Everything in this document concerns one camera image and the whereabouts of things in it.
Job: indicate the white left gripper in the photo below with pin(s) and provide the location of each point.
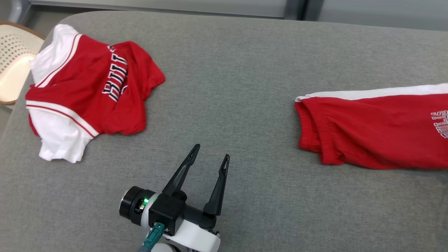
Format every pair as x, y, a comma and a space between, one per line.
196, 238

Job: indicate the red and white t-shirt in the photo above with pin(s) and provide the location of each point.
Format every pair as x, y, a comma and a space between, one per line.
80, 91

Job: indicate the red shorts with white stripe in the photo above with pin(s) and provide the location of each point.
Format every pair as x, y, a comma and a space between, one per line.
378, 133

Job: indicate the beige perforated chair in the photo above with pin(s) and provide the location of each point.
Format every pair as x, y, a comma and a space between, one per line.
14, 52

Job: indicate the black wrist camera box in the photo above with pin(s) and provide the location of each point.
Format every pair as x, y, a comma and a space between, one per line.
167, 213

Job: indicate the grey wall baseboard rail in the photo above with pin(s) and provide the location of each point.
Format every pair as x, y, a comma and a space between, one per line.
157, 7

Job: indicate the grey partition post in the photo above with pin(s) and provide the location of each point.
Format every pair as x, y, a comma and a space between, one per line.
297, 8

